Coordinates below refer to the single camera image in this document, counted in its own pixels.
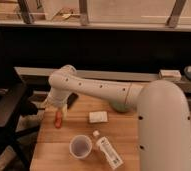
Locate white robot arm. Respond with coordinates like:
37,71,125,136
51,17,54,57
47,65,191,171

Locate white sponge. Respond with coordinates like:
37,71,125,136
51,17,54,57
89,111,108,123

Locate black chair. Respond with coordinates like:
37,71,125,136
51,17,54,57
0,3,40,171

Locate green bowl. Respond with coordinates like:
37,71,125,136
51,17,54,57
110,102,131,113

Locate white plastic bottle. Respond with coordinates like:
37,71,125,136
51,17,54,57
93,130,123,170

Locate small white box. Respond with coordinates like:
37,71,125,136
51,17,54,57
159,69,181,81

